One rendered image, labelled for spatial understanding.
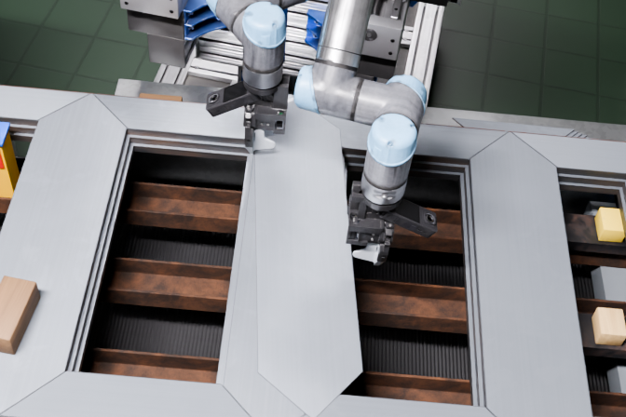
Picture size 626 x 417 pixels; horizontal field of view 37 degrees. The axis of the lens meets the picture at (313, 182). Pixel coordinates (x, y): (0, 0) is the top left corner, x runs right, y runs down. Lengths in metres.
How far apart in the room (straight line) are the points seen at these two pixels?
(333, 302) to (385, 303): 0.26
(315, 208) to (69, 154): 0.50
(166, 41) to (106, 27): 1.29
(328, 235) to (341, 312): 0.17
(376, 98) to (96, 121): 0.67
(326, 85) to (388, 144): 0.17
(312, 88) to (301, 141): 0.38
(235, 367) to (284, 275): 0.21
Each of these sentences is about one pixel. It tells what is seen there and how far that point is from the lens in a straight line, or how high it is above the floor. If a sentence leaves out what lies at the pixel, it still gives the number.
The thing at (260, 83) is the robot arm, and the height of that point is 1.10.
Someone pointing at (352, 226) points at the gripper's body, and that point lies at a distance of 1.64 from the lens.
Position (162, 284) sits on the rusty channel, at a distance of 1.97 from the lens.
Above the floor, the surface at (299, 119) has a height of 0.87.
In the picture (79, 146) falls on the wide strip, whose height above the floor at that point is 0.87.
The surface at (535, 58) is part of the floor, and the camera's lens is 3.61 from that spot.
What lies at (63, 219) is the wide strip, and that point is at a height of 0.87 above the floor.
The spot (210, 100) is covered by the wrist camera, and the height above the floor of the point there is 1.01.
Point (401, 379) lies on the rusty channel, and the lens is 1.84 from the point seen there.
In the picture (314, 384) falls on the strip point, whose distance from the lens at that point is 1.64.
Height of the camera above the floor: 2.31
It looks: 50 degrees down
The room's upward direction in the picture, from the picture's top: 6 degrees clockwise
